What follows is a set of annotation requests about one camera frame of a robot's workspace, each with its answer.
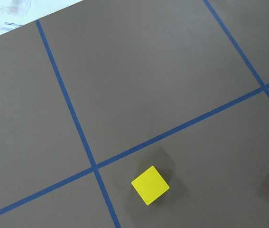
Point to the brown paper table cover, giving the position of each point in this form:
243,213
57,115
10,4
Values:
93,95

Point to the yellow foam block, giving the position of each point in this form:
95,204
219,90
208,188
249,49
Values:
150,185

